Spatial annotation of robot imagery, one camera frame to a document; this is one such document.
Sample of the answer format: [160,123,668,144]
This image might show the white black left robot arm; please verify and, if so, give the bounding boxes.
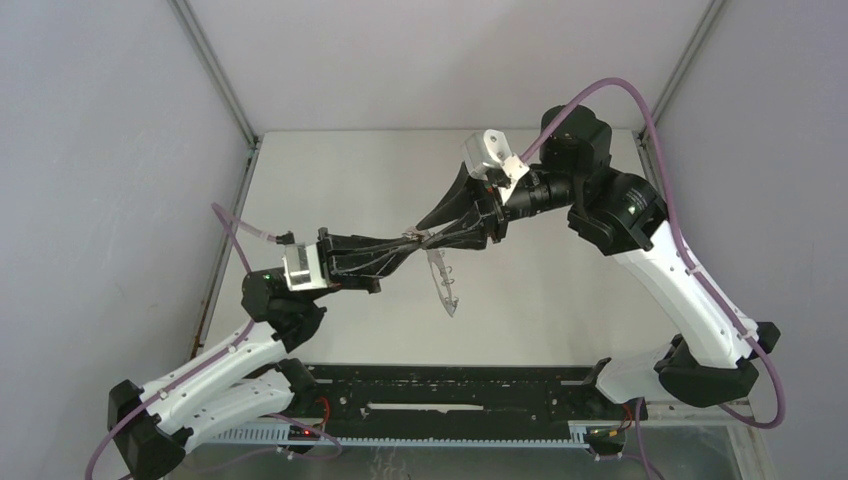
[107,229,430,479]

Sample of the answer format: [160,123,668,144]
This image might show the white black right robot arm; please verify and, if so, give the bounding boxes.
[417,105,780,418]

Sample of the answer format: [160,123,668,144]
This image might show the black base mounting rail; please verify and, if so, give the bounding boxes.
[282,364,648,444]

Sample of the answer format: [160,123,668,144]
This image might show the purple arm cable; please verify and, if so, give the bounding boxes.
[84,202,296,480]
[519,77,788,431]

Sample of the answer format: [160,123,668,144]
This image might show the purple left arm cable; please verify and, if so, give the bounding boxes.
[84,202,296,480]

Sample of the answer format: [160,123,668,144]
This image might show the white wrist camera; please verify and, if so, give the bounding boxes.
[282,243,329,292]
[462,129,530,189]

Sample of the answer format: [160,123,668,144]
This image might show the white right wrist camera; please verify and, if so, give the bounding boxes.
[462,129,530,189]

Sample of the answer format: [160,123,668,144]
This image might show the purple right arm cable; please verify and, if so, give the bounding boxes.
[519,77,788,431]

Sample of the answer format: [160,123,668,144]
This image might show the aluminium frame rail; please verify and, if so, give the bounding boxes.
[166,0,263,333]
[632,0,730,372]

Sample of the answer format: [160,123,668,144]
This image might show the aluminium frame rail right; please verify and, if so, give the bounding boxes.
[632,0,730,372]

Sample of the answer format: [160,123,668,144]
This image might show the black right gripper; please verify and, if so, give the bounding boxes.
[416,160,580,253]

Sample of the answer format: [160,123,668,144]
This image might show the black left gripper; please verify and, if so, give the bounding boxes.
[299,226,423,304]

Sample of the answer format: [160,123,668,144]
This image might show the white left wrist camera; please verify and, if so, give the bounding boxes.
[282,243,329,292]

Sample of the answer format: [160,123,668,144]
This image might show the aluminium frame rail left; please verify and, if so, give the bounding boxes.
[166,0,263,333]

